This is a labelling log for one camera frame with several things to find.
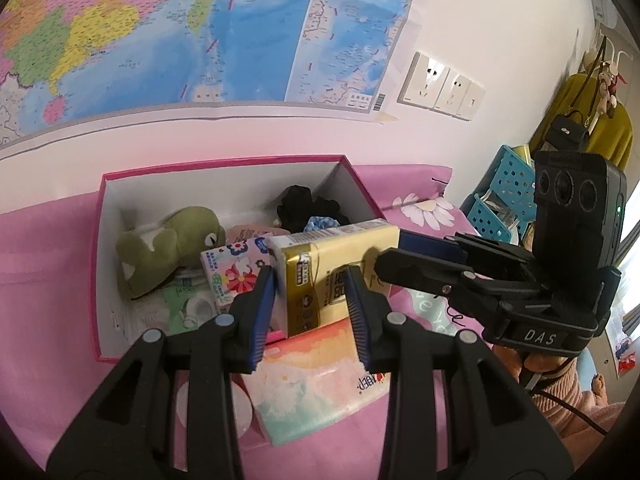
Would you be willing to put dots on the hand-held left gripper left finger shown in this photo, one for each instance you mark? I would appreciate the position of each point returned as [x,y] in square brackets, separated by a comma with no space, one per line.
[262,315]

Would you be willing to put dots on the gold can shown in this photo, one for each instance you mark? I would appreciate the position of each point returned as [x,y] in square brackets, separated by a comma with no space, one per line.
[522,154]

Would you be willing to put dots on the black handbag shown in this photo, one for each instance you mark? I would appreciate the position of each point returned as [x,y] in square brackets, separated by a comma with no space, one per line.
[565,132]

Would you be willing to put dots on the medical tape package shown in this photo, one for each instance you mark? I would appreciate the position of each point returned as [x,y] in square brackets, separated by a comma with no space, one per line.
[185,307]

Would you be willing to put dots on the black cloth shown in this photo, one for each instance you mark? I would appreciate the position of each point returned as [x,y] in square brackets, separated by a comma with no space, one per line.
[300,205]

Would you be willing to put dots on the person's right forearm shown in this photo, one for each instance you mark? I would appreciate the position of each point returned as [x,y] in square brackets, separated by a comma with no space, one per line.
[555,385]

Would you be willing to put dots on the colourful wall map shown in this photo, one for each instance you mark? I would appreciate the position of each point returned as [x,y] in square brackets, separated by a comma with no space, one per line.
[200,35]

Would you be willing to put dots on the white wall socket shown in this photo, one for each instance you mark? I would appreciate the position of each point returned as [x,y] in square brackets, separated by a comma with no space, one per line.
[422,80]
[454,94]

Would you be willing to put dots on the yellow hanging garment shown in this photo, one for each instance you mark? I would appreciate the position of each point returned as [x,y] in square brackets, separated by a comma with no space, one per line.
[610,135]

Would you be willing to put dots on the yellow tissue pack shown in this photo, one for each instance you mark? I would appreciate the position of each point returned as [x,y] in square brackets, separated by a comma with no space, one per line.
[320,270]

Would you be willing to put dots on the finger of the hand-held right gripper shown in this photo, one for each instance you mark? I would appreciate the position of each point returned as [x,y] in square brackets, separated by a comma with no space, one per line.
[415,270]
[425,244]

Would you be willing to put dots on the floral pocket tissue pack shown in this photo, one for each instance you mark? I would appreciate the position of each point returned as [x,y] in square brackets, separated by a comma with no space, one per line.
[230,270]

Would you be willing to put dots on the pastel tissue pack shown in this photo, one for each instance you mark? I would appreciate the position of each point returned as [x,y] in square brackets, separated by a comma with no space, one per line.
[310,385]

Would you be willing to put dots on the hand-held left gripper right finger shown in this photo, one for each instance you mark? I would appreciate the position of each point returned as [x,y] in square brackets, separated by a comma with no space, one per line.
[357,315]

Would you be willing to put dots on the small hanging plush toy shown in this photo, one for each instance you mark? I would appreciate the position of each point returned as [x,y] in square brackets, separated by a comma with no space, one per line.
[607,85]

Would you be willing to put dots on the blue plastic basket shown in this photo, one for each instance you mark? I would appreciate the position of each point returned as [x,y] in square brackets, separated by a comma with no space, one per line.
[485,220]
[515,180]

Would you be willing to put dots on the blue scrunchie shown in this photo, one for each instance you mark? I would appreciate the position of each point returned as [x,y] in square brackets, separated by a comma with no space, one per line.
[317,223]

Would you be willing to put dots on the pink cardboard box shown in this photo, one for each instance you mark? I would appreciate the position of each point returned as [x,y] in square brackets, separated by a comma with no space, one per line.
[225,185]

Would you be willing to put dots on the pink printed bed sheet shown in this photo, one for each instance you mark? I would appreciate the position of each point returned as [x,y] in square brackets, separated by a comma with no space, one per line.
[50,310]

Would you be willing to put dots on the green plush frog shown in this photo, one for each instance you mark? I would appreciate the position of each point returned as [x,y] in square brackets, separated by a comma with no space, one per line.
[165,245]

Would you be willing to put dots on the beige tape strip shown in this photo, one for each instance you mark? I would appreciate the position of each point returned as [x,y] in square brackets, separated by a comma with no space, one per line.
[385,116]

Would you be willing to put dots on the white wall switch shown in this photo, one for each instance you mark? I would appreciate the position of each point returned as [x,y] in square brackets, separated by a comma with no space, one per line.
[472,102]

